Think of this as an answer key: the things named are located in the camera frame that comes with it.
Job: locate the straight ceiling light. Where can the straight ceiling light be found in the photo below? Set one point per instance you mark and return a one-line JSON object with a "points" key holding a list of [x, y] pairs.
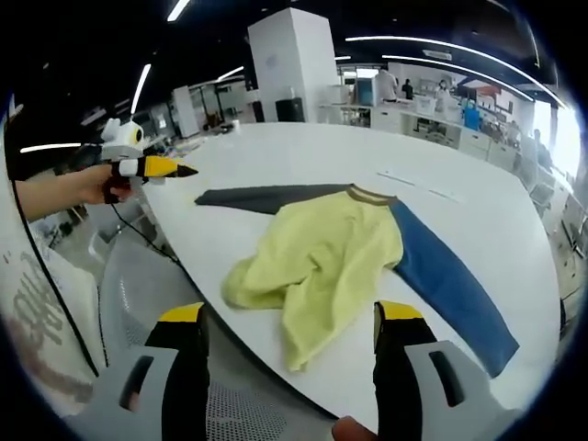
{"points": [[140, 89], [178, 9], [50, 148], [229, 74]]}

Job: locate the small white container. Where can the small white container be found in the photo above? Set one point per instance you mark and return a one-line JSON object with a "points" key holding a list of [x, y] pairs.
{"points": [[235, 127]]}

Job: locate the blue container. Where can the blue container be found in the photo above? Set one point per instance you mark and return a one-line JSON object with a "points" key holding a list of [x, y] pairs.
{"points": [[471, 116]]}

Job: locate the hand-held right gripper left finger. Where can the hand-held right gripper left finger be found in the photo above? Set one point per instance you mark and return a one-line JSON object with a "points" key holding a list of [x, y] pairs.
{"points": [[188, 376]]}

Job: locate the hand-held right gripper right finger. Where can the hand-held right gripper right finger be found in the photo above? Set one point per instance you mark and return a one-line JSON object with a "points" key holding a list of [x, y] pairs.
{"points": [[395, 376]]}

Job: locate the yellow blue grey garment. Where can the yellow blue grey garment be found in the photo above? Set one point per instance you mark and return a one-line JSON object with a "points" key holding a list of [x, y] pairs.
{"points": [[340, 248]]}

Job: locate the person's left hand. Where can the person's left hand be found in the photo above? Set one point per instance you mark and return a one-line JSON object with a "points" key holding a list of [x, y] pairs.
{"points": [[96, 184]]}

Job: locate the white counter with cabinets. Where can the white counter with cabinets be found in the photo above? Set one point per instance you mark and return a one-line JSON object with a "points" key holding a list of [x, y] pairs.
{"points": [[390, 121]]}

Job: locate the narrow black cabinet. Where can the narrow black cabinet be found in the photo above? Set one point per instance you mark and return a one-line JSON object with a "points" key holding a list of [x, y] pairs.
{"points": [[257, 112]]}

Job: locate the person's white printed shirt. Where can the person's white printed shirt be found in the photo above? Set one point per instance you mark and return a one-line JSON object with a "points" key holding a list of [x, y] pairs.
{"points": [[37, 321]]}

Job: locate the white square pillar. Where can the white square pillar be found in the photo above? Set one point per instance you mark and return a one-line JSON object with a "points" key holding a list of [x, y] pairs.
{"points": [[294, 59]]}

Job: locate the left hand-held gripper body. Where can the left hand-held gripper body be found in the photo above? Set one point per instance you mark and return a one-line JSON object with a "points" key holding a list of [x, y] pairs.
{"points": [[121, 138]]}

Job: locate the person's right hand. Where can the person's right hand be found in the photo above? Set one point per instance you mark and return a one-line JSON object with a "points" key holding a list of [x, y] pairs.
{"points": [[353, 429]]}

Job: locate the blue framed machine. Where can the blue framed machine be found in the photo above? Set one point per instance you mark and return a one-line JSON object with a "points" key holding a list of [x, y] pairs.
{"points": [[365, 92]]}

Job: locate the long curved ceiling light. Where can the long curved ceiling light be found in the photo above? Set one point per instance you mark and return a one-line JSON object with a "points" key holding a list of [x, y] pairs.
{"points": [[432, 62], [459, 48]]}

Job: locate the white tape template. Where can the white tape template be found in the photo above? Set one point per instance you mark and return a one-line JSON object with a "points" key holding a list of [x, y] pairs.
{"points": [[418, 186]]}

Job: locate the grey mesh chair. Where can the grey mesh chair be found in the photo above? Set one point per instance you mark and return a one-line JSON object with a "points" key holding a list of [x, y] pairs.
{"points": [[147, 285]]}

